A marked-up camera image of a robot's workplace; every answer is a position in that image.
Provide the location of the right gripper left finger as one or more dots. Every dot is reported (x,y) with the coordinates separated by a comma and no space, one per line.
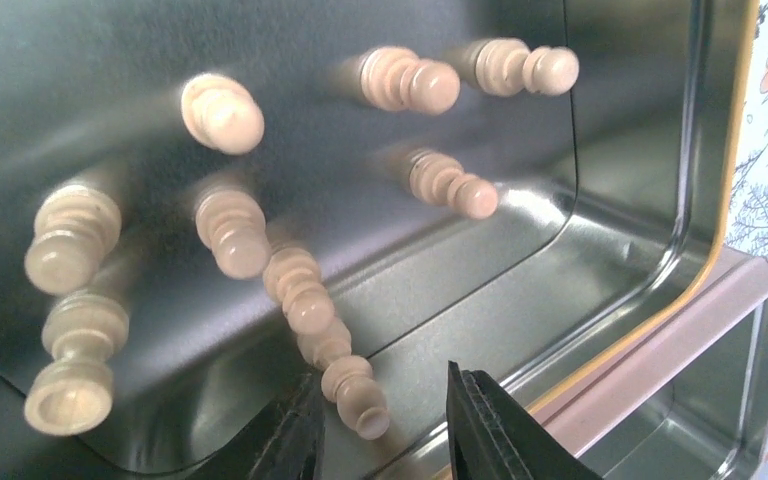
(285,440)

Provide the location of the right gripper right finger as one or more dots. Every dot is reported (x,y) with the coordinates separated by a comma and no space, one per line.
(491,436)

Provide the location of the light wooden bishop piece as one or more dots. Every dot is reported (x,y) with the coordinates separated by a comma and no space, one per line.
(347,380)
(76,226)

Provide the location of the gold tin with pieces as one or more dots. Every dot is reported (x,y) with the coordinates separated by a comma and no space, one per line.
(611,203)

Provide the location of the light wooden pawn piece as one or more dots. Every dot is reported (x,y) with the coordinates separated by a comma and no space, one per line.
(504,67)
(438,179)
(393,79)
(221,114)

